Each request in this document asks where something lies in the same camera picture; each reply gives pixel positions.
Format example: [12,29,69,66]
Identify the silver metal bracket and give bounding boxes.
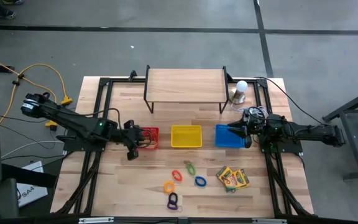
[251,218,288,224]
[78,217,115,224]

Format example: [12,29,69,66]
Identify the grey floor cable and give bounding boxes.
[0,140,65,159]

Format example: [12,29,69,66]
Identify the black coil wrist keychain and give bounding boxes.
[167,191,180,204]

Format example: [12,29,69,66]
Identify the black metal cart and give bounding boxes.
[321,84,358,181]

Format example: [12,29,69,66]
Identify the orange coil wrist keychain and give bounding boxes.
[171,169,184,183]

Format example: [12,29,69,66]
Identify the black floor cable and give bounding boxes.
[0,114,71,151]

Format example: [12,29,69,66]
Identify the person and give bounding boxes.
[0,0,25,20]

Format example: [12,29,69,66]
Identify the yellow extension cord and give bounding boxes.
[0,52,74,131]

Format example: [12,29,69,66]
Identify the black flat bar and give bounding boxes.
[1,162,58,189]

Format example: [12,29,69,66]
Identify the wooden shelf riser black legs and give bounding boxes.
[143,64,231,114]

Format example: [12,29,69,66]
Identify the green coil wrist keychain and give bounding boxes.
[185,162,197,176]

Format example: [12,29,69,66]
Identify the black table power cable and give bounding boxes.
[253,75,326,125]

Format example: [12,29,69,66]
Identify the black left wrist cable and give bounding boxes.
[84,107,122,130]

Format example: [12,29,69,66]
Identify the red plastic basket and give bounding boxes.
[136,126,160,151]

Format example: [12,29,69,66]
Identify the black rig frame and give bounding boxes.
[54,70,315,218]

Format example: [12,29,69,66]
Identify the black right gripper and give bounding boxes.
[227,107,265,149]

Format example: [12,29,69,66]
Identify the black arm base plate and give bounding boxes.
[257,136,304,154]
[56,133,106,152]

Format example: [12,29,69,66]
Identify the white printed box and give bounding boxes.
[16,160,49,208]

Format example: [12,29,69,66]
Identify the tan rubber band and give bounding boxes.
[141,139,158,149]

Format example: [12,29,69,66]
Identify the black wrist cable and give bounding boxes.
[246,106,269,121]
[84,107,122,130]

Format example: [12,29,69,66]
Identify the yellow plastic basket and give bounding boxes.
[170,124,204,149]

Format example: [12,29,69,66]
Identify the orange rubber band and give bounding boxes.
[144,129,158,141]

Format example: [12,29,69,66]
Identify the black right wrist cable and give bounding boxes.
[246,106,269,121]

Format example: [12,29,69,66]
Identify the blue coil wrist keychain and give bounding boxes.
[194,175,208,188]

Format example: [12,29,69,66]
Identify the yellow coil wrist keychain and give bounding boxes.
[163,180,177,194]

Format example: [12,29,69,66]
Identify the blue plastic basket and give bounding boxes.
[214,124,249,149]

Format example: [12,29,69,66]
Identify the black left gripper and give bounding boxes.
[116,119,152,161]

